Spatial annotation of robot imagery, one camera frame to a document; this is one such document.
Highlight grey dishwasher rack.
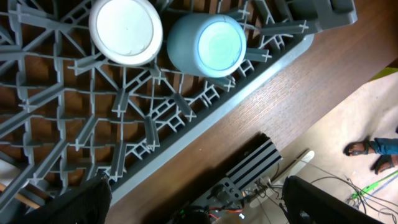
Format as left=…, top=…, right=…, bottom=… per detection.
left=1, top=1, right=357, bottom=212

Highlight wooden chopstick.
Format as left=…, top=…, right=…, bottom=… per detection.
left=15, top=193, right=40, bottom=209

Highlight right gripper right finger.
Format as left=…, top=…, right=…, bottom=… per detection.
left=279, top=175, right=379, bottom=224

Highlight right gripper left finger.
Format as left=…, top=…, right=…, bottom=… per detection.
left=11, top=174, right=112, bottom=224

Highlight floor cables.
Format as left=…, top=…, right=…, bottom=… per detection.
left=273, top=155, right=398, bottom=218

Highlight cream plastic cup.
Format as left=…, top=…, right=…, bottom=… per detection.
left=88, top=0, right=163, bottom=66

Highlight person's sandalled foot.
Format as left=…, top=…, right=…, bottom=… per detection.
left=343, top=140, right=375, bottom=156

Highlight white plastic fork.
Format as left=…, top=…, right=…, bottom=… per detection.
left=1, top=160, right=25, bottom=191

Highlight blue plastic cup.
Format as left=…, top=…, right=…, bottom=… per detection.
left=167, top=13, right=247, bottom=78

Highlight green cable on floor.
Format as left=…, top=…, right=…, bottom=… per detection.
left=351, top=169, right=398, bottom=200

